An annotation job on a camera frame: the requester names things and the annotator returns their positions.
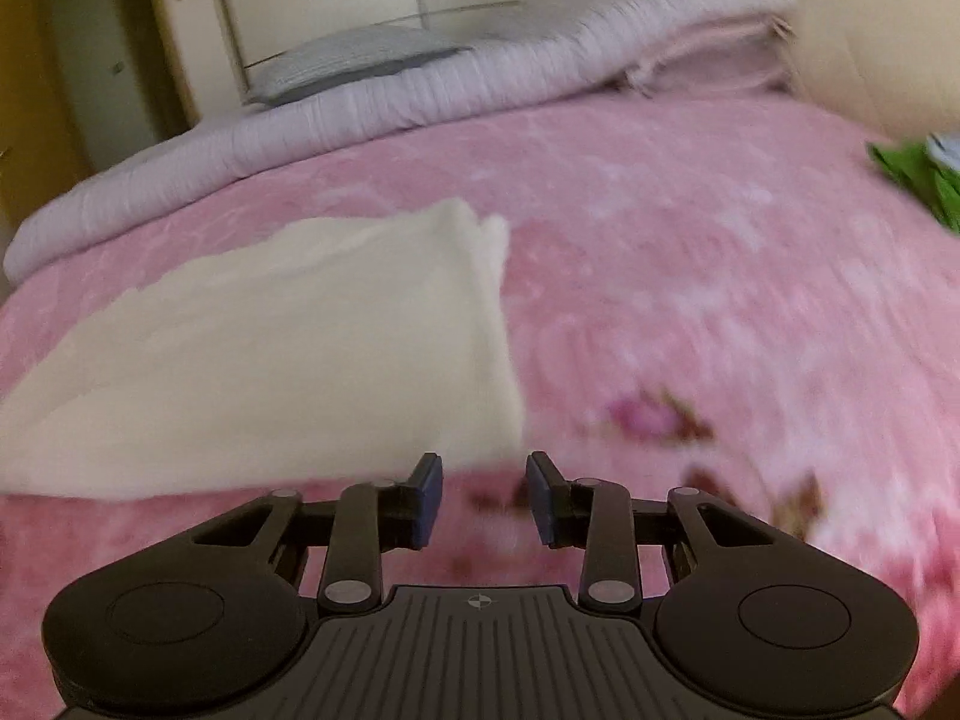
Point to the grey checked pillow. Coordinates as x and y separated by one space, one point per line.
345 60

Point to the cream quilted headboard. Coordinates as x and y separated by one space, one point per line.
877 67

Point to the pink pillow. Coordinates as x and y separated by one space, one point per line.
720 52

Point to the pink floral blanket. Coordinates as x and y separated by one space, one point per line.
675 255

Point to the green garment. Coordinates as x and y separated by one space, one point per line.
911 172

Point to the cream white towel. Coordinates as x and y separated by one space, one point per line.
300 345

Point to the light blue garment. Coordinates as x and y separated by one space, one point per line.
946 150

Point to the lilac striped duvet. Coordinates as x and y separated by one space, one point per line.
450 90

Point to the grey door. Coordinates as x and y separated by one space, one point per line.
112 52

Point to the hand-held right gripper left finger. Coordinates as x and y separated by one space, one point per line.
427 502

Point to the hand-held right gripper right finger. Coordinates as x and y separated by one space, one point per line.
540 502

